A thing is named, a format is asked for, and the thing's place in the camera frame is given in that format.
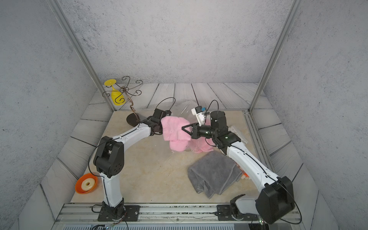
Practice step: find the pink fluffy towel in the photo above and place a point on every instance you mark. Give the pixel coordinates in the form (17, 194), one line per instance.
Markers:
(181, 141)

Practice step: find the red patterned cloth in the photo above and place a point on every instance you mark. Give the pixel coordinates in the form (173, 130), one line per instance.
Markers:
(245, 176)

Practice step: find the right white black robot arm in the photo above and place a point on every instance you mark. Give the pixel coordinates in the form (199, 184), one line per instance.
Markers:
(276, 195)

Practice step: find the brown wire jewellery stand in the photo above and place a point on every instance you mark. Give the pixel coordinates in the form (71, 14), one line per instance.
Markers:
(129, 92)

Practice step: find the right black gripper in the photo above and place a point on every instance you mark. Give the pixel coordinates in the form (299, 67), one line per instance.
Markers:
(196, 133)

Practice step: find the orange bowl with white ring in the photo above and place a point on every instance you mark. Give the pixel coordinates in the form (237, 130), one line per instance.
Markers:
(86, 184)

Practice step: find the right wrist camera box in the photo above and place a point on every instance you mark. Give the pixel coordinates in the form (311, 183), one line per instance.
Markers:
(200, 113)

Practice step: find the yellow plastic goblet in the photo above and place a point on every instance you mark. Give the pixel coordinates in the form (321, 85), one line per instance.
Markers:
(116, 96)

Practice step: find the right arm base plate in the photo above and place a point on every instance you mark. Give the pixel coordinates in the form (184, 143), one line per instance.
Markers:
(231, 213)

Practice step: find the grey folded towel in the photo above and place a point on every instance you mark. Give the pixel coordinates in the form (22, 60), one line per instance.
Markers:
(213, 174)

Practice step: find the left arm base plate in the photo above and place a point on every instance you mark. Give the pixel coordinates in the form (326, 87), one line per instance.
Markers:
(128, 213)

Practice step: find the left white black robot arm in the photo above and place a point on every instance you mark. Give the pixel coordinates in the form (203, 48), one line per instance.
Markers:
(109, 158)

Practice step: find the clear plastic vacuum bag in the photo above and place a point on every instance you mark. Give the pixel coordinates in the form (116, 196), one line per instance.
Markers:
(199, 136)

